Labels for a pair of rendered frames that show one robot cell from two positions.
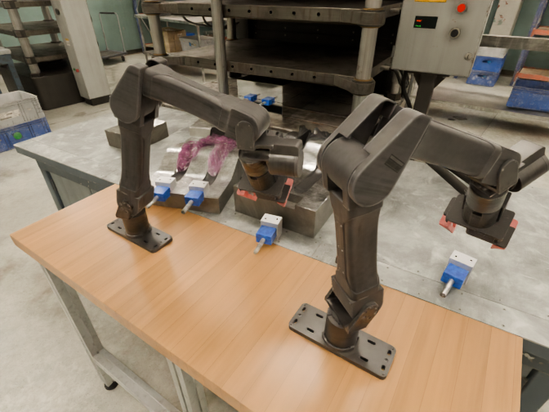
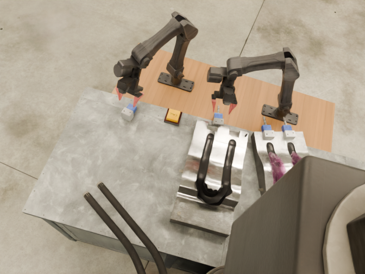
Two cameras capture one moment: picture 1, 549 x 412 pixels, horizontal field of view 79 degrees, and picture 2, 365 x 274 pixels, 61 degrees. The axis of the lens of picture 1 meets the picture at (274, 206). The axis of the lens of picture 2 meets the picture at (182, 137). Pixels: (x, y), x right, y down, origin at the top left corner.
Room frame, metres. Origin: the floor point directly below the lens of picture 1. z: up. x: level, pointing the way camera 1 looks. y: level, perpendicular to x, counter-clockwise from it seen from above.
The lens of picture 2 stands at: (1.41, -0.51, 2.18)
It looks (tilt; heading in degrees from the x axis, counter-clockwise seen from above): 62 degrees down; 154
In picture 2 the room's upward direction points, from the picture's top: 12 degrees clockwise
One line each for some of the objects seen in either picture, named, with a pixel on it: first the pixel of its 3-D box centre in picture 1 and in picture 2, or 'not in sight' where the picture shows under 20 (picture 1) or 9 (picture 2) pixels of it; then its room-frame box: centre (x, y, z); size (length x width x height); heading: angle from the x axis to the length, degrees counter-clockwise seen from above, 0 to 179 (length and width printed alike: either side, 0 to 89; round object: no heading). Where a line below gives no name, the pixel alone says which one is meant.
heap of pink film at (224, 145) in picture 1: (209, 147); (290, 174); (1.08, 0.23, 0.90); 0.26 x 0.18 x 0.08; 167
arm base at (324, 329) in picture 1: (341, 326); (176, 78); (0.39, -0.13, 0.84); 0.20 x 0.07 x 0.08; 57
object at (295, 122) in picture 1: (281, 103); not in sight; (2.04, -0.04, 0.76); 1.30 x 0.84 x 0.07; 60
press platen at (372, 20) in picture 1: (285, 21); not in sight; (2.04, -0.06, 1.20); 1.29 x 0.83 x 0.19; 60
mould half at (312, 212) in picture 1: (310, 167); (212, 173); (0.98, -0.12, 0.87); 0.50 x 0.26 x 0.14; 150
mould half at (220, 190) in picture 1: (208, 157); (288, 178); (1.09, 0.23, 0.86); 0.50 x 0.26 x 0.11; 167
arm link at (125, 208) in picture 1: (134, 202); (285, 104); (0.72, 0.36, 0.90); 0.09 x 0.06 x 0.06; 163
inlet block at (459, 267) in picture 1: (453, 278); (132, 107); (0.53, -0.40, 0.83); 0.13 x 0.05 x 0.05; 138
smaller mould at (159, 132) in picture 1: (138, 133); not in sight; (1.37, 0.59, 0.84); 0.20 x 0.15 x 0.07; 150
